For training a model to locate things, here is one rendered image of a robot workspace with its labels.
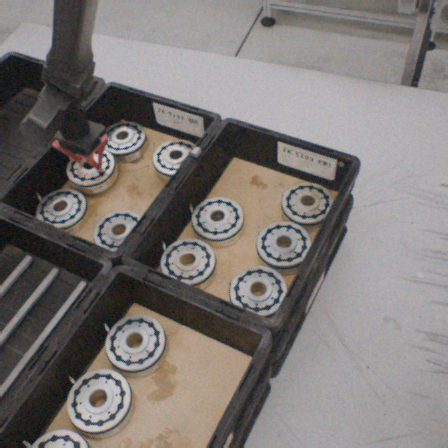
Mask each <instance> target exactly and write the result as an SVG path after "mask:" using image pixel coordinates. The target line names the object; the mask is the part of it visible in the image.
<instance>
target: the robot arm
mask: <svg viewBox="0 0 448 448"><path fill-rule="evenodd" d="M98 3H99V0H53V17H52V38H51V46H50V49H49V50H48V52H47V56H46V61H45V64H44V65H43V71H42V75H41V80H40V81H41V82H43V83H44V84H45V87H44V89H43V90H42V92H41V93H40V94H39V96H38V99H37V102H38V103H37V104H36V105H35V106H34V107H33V109H32V110H31V111H30V112H29V113H28V114H27V115H26V117H25V119H24V120H23V121H22V122H21V124H20V125H19V130H20V132H21V133H22V134H23V136H24V137H25V139H26V140H28V141H29V142H31V143H32V144H34V145H36V146H39V147H45V146H47V145H48V144H49V142H50V141H51V140H52V138H53V139H56V140H55V142H54V143H53V147H54V148H56V149H57V150H60V151H61V152H63V153H64V154H66V155H68V156H69V157H71V158H72V159H74V160H75V161H76V162H78V163H79V162H80V161H81V160H82V159H84V160H85V161H86V162H88V163H89V164H90V165H91V166H92V167H94V168H95V169H97V170H98V169H100V168H101V167H102V160H103V152H104V149H105V147H106V143H107V140H108V136H107V134H106V132H107V131H106V129H105V127H104V126H102V125H99V124H97V123H94V122H91V121H88V120H87V118H86V115H85V113H84V111H83V109H82V106H81V104H82V102H83V101H86V100H87V99H88V98H89V96H90V95H91V94H92V92H93V91H95V88H96V85H97V82H98V81H97V80H96V79H95V77H93V75H94V72H95V67H96V62H95V61H93V59H94V54H93V51H92V36H93V30H94V25H95V19H96V14H97V9H98ZM97 150H98V162H96V161H95V159H94V153H95V152H96V151H97ZM73 152H75V153H78V156H77V155H76V154H75V153H73Z"/></svg>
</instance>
